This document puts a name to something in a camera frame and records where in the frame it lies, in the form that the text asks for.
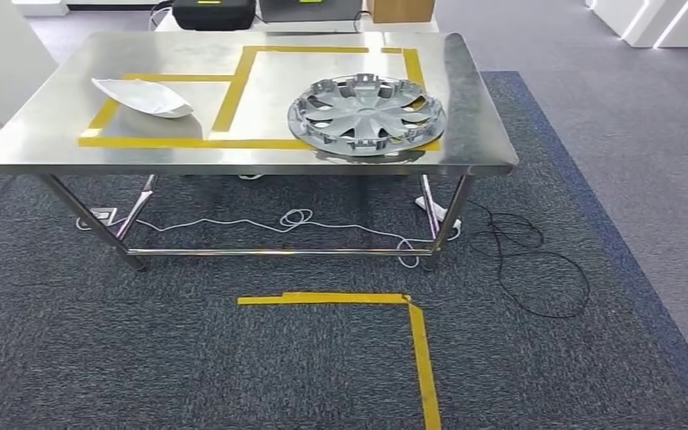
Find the black case yellow stripe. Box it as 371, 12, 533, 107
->
171, 0, 257, 32

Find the white curved plastic part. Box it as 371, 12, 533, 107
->
90, 77, 195, 120

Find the yellow table tape outline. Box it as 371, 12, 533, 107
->
78, 45, 442, 152

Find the brown cardboard box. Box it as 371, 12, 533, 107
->
367, 0, 436, 25

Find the grey plastic wheel hubcap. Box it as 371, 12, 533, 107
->
287, 73, 447, 159

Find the white desk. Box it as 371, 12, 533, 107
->
153, 0, 440, 36

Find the white floor cable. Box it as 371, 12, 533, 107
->
75, 207, 464, 270

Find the white power strip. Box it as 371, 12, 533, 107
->
415, 195, 464, 234

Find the grey laptop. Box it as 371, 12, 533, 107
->
259, 0, 363, 23

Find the long black floor cable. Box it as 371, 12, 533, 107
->
465, 200, 591, 320

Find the steel workbench table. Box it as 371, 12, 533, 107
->
0, 30, 520, 274

